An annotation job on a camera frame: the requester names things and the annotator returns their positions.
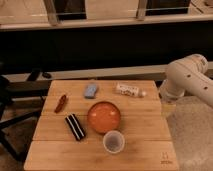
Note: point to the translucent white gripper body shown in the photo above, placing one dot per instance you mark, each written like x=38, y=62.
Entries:
x=169, y=94

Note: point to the orange ceramic bowl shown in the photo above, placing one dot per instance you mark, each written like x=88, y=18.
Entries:
x=103, y=117

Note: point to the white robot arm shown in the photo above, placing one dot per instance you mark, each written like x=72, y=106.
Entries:
x=186, y=75

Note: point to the white plastic bottle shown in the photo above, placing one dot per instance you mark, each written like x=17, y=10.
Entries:
x=128, y=90

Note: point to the blue sponge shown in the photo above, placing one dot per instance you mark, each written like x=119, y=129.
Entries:
x=90, y=91

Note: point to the black white striped box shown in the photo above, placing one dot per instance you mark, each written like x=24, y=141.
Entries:
x=75, y=127

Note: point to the red brown sausage toy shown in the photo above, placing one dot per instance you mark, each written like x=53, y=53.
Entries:
x=60, y=104

